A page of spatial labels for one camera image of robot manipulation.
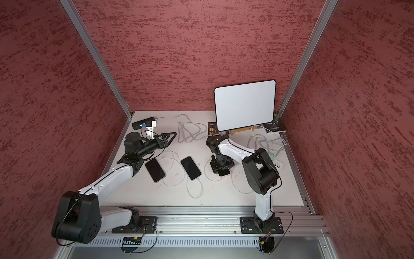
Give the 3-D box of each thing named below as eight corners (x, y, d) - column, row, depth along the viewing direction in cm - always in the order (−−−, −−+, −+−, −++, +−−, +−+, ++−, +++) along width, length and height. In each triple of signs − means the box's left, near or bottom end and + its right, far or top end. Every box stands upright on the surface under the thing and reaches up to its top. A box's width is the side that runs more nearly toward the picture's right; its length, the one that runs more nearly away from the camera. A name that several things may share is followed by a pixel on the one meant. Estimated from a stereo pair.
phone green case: (190, 180, 90) (190, 179, 89) (180, 162, 98) (179, 161, 96) (201, 174, 93) (201, 173, 91) (190, 157, 100) (190, 155, 98)
